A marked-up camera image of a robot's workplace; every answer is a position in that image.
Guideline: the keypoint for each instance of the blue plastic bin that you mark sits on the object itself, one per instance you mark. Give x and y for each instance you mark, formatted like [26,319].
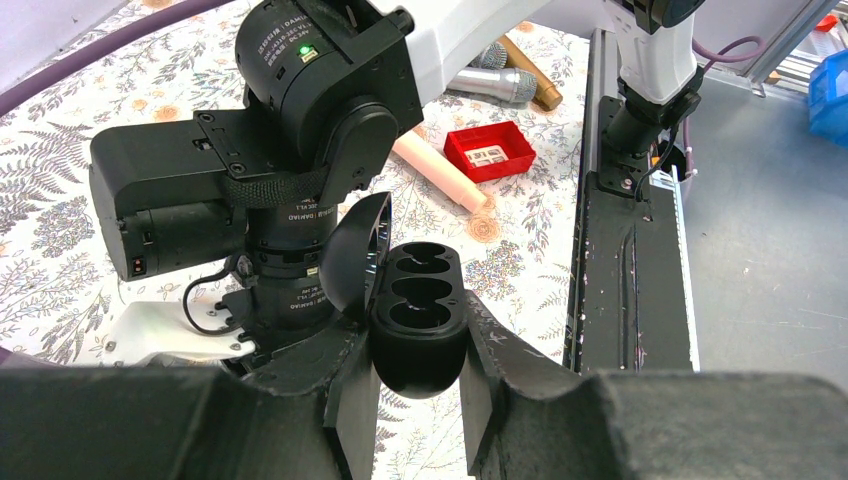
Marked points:
[827,99]

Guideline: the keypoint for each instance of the red plastic bin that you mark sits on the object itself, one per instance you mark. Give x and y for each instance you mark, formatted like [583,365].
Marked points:
[489,152]

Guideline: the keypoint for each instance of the black earbud charging case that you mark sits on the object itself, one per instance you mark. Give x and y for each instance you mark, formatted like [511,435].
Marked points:
[411,297]

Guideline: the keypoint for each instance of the gold microphone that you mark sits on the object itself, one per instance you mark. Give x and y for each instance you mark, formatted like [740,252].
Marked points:
[547,95]

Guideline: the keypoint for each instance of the floral patterned mat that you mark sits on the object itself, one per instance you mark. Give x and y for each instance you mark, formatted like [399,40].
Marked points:
[59,293]

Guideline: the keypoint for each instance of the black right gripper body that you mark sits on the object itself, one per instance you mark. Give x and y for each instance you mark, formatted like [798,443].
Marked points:
[329,86]

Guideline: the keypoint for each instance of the grey microphone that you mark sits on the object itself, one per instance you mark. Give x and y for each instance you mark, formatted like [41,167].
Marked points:
[509,84]

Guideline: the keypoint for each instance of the white slotted cable duct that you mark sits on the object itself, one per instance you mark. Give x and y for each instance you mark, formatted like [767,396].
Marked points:
[670,182]

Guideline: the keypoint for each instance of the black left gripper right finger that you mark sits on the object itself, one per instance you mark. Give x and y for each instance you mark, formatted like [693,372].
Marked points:
[527,417]

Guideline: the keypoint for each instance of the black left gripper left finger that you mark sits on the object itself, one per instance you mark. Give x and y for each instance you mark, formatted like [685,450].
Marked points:
[308,414]

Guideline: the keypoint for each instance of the pink cylindrical tube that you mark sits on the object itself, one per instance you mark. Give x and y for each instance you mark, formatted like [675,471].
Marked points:
[447,178]

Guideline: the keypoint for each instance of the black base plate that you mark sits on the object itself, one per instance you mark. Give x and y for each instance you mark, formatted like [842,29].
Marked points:
[626,306]

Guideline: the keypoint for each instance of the aluminium frame rail right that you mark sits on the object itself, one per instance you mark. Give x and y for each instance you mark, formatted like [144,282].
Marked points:
[800,18]

